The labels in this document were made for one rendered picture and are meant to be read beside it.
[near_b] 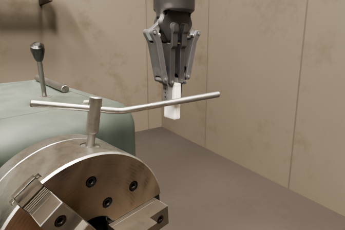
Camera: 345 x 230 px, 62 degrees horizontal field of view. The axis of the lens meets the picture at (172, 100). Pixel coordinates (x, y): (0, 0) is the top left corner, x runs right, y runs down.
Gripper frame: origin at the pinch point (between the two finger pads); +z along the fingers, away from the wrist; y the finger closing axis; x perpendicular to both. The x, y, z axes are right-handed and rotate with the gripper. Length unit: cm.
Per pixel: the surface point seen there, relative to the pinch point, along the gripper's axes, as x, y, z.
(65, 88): 40.9, -2.8, 3.1
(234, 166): 120, 217, 127
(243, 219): 62, 142, 128
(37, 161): 5.6, -24.1, 7.2
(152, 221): -5.3, -9.6, 19.1
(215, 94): -5.8, 6.1, -1.4
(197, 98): -4.2, 2.6, -0.8
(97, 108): 3.3, -14.4, -0.3
